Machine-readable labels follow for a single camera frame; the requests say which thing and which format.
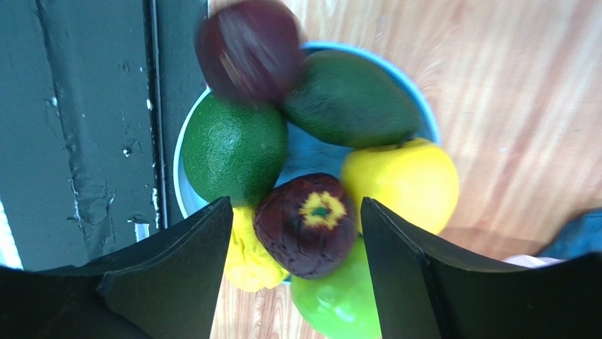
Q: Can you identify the dark purple fake mangosteen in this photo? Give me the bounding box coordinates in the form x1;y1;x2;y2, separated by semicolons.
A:
254;173;358;280

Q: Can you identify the yellow fake lemon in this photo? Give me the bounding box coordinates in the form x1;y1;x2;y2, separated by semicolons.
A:
339;138;459;234

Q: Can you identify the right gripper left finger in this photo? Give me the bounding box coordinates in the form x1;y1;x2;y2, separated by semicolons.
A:
1;198;233;338

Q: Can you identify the green fake lime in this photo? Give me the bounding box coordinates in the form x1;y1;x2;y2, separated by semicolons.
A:
181;93;288;207

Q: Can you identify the blue plate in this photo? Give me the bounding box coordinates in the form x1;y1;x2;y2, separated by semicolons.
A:
172;41;442;218

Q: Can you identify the green fake avocado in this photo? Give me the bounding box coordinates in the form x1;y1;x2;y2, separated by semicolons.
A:
281;50;421;148

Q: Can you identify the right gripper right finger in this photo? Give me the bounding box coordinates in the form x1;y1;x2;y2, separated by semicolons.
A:
360;198;601;338

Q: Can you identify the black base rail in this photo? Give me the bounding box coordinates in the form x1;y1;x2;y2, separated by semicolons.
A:
1;1;208;270

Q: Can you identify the dark red fake fruit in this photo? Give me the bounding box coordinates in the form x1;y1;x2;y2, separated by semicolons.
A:
194;1;305;102

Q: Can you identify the light green fake apple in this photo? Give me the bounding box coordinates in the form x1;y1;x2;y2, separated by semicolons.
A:
290;237;382;339

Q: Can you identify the blue cloth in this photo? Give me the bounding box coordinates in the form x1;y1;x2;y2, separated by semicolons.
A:
538;208;601;260

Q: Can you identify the yellow fake pear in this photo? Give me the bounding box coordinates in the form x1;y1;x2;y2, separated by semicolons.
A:
224;206;289;292

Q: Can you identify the pink plastic bag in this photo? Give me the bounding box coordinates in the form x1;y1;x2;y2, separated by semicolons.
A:
503;254;565;269

